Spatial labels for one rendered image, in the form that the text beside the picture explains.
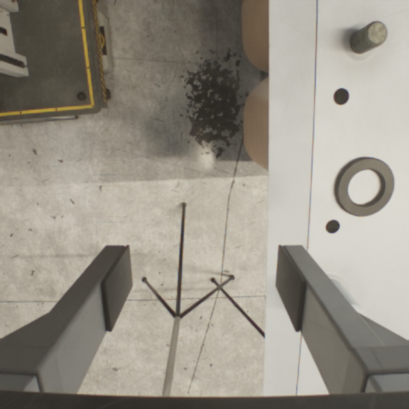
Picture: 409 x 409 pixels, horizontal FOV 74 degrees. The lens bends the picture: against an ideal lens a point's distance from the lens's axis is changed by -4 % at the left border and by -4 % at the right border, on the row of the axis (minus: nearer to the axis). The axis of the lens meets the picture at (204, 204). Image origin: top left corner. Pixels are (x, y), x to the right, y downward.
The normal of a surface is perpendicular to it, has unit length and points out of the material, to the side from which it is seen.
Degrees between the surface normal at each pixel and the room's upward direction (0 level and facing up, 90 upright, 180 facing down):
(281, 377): 11
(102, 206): 0
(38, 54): 0
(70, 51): 0
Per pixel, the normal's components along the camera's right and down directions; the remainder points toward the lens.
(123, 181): 0.00, 0.25
